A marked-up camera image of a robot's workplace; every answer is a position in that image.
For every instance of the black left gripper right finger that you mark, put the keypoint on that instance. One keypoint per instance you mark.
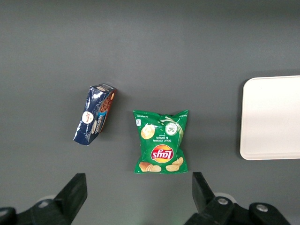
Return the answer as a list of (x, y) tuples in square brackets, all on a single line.
[(208, 201)]

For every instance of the green Lay's chips bag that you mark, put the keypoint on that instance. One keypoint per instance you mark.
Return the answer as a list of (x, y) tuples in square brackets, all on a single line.
[(159, 140)]

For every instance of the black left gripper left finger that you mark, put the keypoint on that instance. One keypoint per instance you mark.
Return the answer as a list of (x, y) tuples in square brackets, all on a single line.
[(63, 201)]

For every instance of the beige plastic tray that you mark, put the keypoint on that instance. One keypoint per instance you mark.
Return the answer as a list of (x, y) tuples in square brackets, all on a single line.
[(269, 117)]

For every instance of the blue chocolate cookie box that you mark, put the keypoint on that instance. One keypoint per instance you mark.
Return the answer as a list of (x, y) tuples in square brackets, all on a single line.
[(89, 117)]

